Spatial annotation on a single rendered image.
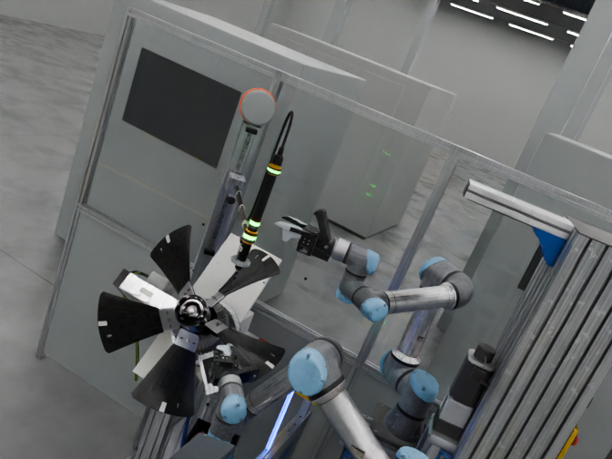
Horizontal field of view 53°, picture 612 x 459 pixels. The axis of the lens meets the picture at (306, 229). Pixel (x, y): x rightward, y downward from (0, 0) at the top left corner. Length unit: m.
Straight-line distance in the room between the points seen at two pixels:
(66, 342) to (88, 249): 0.59
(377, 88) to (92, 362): 5.45
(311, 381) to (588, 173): 3.02
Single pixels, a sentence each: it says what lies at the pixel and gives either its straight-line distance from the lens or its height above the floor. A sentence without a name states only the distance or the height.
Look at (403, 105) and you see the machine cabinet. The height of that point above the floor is 1.82.
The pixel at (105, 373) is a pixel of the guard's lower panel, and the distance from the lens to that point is 3.65.
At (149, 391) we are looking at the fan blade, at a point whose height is 0.98.
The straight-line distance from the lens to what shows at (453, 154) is 2.57.
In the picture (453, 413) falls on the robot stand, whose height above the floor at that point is 1.34.
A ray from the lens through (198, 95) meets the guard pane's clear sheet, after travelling 3.02.
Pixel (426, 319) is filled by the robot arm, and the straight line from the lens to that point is 2.32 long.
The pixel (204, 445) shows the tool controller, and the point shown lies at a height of 1.24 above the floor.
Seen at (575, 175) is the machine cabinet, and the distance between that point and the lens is 4.35.
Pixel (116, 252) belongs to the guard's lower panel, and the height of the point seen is 0.85.
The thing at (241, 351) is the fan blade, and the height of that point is 1.18.
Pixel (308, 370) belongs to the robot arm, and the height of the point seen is 1.44.
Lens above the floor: 2.27
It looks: 17 degrees down
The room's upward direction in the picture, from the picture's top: 22 degrees clockwise
